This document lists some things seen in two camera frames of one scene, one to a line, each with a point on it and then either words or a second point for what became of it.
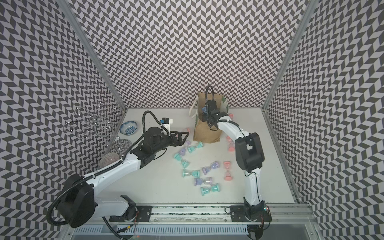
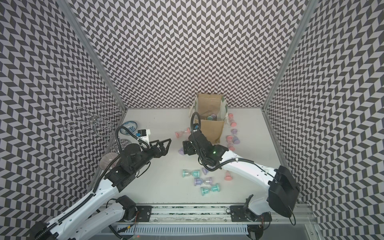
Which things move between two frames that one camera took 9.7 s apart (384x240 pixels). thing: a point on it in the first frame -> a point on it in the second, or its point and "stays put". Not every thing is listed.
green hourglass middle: x=195 y=173 stays put
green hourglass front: x=205 y=190 stays put
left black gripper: x=180 y=142 -> x=163 y=151
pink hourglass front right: x=228 y=176 stays put
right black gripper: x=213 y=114 -> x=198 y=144
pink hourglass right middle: x=231 y=145 stays put
